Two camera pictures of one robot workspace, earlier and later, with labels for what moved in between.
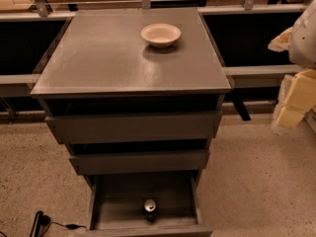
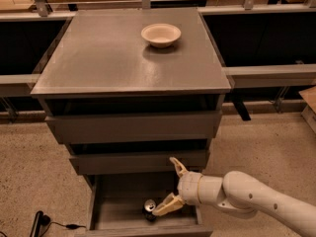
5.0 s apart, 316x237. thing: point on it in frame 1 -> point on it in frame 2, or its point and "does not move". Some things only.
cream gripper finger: x=280 y=43 -> x=178 y=166
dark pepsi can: x=150 y=210 does not move
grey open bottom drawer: x=117 y=205 does not move
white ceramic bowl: x=161 y=36 does not move
